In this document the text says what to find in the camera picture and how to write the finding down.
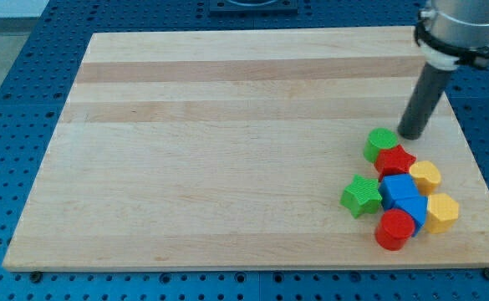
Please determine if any green star block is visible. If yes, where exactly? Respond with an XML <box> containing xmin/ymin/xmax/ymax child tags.
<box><xmin>340</xmin><ymin>174</ymin><xmax>382</xmax><ymax>218</ymax></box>

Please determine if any red star block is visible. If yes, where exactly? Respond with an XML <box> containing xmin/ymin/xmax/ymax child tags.
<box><xmin>374</xmin><ymin>145</ymin><xmax>416</xmax><ymax>181</ymax></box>

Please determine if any yellow heart block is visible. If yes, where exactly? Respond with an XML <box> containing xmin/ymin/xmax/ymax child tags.
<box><xmin>409</xmin><ymin>161</ymin><xmax>442</xmax><ymax>196</ymax></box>

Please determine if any wooden board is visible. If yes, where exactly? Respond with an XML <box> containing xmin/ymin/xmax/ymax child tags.
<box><xmin>3</xmin><ymin>27</ymin><xmax>489</xmax><ymax>272</ymax></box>

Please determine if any green cylinder block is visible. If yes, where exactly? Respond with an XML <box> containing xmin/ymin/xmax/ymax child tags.
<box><xmin>363</xmin><ymin>128</ymin><xmax>398</xmax><ymax>163</ymax></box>

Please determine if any blue cube block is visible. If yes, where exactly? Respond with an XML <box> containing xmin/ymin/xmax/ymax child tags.
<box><xmin>379</xmin><ymin>174</ymin><xmax>419</xmax><ymax>211</ymax></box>

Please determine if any red cylinder block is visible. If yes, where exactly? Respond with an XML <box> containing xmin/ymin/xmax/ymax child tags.
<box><xmin>374</xmin><ymin>208</ymin><xmax>415</xmax><ymax>251</ymax></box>

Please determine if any blue triangle block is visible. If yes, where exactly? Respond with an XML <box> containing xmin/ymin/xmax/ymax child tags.
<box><xmin>395</xmin><ymin>196</ymin><xmax>428</xmax><ymax>237</ymax></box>

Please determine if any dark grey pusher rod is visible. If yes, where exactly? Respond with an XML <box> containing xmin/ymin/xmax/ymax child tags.
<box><xmin>397</xmin><ymin>63</ymin><xmax>452</xmax><ymax>140</ymax></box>

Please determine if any yellow hexagon block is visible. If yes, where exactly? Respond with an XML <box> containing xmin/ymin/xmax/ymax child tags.
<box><xmin>425</xmin><ymin>193</ymin><xmax>460</xmax><ymax>234</ymax></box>

